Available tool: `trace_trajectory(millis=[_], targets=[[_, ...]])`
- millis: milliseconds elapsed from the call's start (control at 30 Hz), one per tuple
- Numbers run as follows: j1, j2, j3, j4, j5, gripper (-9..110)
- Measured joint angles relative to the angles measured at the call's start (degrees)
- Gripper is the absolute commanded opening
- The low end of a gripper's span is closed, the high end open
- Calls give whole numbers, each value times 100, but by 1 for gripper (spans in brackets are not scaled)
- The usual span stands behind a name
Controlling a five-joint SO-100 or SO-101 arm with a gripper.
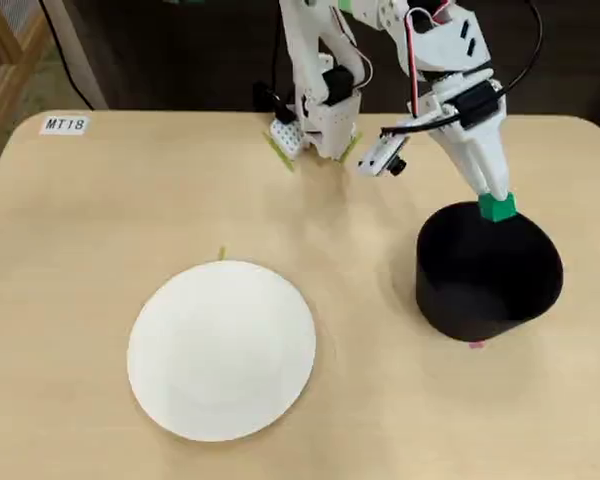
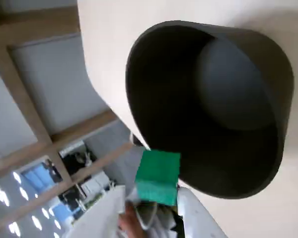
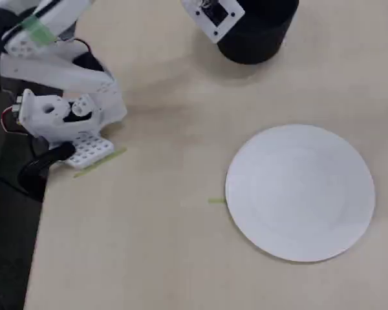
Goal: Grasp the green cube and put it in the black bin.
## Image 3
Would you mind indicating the black table clamp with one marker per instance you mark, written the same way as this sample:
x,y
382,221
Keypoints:
x,y
42,164

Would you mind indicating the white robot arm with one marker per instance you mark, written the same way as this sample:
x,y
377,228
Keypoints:
x,y
51,69

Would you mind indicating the short green tape strip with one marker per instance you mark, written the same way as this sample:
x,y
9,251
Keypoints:
x,y
217,201

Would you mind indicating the white round plate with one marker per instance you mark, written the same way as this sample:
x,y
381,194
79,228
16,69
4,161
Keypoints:
x,y
300,192

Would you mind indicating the green tape wrap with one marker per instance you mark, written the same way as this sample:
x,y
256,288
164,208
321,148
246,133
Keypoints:
x,y
38,29

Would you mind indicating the black round bin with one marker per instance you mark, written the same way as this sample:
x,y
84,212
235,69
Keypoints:
x,y
262,35

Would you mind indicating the long green tape strip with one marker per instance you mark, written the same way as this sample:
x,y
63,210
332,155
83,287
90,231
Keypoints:
x,y
100,162

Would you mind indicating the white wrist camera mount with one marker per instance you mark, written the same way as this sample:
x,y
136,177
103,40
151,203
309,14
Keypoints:
x,y
213,16

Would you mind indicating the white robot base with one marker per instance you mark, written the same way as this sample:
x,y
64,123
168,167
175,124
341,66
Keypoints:
x,y
93,129

